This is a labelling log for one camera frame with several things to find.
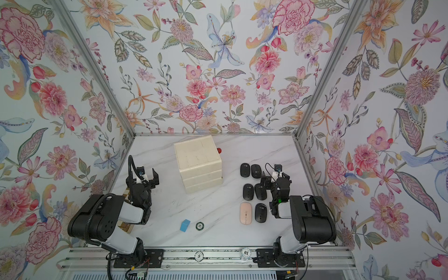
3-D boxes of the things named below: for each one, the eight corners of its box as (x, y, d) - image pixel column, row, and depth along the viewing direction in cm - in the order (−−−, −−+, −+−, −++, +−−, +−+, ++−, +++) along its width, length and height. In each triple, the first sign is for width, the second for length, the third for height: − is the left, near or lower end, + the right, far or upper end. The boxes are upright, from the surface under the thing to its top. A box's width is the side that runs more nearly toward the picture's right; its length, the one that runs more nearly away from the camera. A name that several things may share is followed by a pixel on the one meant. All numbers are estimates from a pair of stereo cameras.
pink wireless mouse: (240, 224, 85) (240, 223, 83) (239, 203, 92) (239, 202, 90) (253, 224, 85) (253, 223, 83) (250, 203, 92) (251, 202, 90)
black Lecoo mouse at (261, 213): (255, 223, 86) (256, 221, 84) (253, 205, 91) (254, 203, 89) (268, 223, 86) (269, 221, 84) (265, 205, 91) (266, 203, 89)
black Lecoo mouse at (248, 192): (243, 200, 93) (243, 198, 91) (242, 185, 99) (242, 183, 97) (254, 200, 93) (254, 198, 91) (252, 185, 99) (252, 183, 97)
